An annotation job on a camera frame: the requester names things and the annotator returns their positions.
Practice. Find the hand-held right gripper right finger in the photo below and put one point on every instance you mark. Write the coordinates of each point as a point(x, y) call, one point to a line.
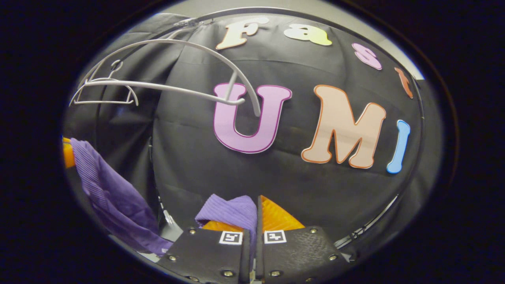
point(300, 256)

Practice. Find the black backdrop cloth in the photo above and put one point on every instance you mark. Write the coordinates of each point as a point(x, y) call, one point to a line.
point(197, 165)

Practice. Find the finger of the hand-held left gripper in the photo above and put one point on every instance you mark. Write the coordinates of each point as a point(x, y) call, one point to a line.
point(68, 154)

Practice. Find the large white clothes hanger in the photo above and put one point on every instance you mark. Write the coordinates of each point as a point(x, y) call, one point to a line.
point(177, 90)

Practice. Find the black clothes rack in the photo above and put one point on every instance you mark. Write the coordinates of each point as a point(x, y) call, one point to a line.
point(420, 118)

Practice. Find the small white clothes hanger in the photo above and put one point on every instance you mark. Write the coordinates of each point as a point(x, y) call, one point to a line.
point(102, 101)

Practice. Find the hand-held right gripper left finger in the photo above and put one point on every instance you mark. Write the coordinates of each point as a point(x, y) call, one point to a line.
point(209, 260)

